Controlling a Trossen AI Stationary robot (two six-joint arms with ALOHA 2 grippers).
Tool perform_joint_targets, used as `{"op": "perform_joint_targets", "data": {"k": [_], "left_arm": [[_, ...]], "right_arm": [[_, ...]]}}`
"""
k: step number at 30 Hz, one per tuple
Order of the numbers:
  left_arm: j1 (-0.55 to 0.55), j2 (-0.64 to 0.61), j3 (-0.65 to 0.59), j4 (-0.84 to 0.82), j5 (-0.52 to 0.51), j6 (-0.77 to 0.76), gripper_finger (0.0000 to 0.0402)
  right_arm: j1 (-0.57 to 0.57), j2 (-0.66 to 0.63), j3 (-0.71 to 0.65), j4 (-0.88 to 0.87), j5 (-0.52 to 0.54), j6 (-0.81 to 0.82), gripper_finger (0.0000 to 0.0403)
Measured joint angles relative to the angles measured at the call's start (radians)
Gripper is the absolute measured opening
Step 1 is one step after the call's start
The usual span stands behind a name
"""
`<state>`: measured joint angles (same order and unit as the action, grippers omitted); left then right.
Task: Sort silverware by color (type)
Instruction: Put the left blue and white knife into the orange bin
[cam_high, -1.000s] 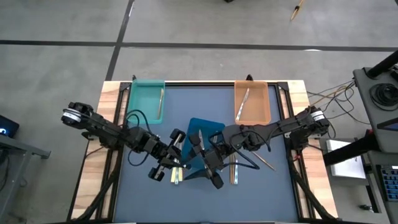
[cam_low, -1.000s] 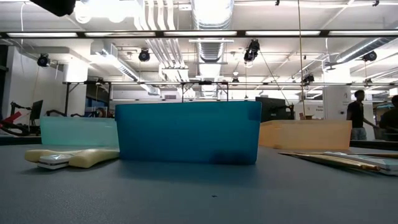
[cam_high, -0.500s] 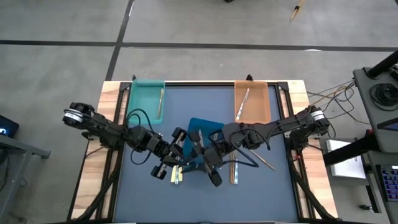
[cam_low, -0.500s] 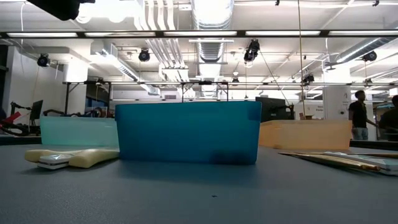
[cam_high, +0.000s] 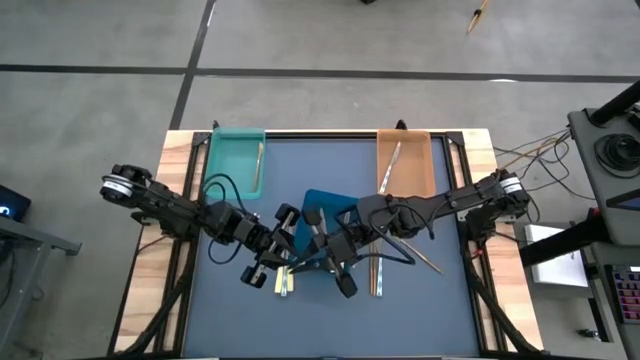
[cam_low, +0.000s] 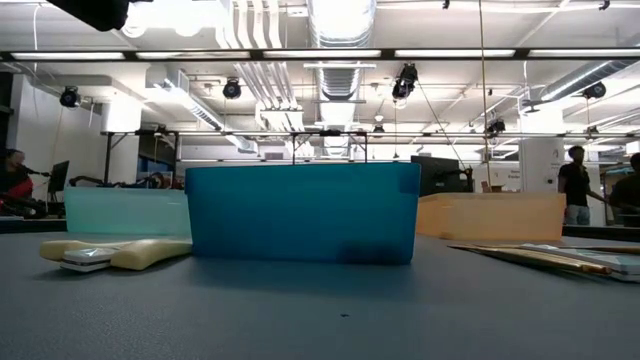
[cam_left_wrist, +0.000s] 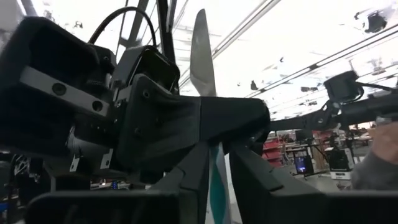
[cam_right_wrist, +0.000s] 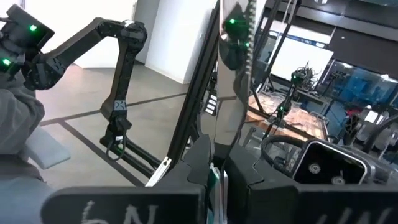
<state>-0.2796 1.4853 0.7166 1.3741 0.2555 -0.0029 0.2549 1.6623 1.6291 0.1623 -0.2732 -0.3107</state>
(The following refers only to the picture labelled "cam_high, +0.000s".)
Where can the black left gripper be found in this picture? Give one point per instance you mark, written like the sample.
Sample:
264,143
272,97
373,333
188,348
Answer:
265,245

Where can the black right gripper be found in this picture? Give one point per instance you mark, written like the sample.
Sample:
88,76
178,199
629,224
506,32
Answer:
340,247

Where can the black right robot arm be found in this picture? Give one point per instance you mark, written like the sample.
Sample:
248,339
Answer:
450,200

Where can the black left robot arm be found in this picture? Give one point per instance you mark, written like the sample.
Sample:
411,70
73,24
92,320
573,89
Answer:
165,205

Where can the blue plastic bin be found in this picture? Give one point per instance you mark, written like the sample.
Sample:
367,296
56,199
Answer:
335,200

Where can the teal plastic bin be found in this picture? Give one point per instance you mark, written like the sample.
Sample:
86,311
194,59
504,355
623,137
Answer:
230,165

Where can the orange plastic bin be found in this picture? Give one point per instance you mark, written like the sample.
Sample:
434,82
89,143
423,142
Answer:
417,165

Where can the white box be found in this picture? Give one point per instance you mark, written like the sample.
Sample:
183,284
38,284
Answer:
555,260

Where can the grey side desk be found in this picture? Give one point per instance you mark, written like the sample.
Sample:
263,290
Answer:
30,237

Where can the black device with blue light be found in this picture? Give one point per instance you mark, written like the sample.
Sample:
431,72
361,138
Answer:
15,202

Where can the grey equipment cart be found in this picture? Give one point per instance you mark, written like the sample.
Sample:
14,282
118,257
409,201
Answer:
585,165

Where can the wooden stick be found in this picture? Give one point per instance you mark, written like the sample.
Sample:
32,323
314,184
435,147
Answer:
475,20

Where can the black keyboard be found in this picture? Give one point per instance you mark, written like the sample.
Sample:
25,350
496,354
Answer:
627,295

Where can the black tablet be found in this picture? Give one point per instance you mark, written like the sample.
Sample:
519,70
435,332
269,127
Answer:
627,201

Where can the black cart pole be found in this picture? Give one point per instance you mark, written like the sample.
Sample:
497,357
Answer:
615,102

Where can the black table frame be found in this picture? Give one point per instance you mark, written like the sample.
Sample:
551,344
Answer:
186,310

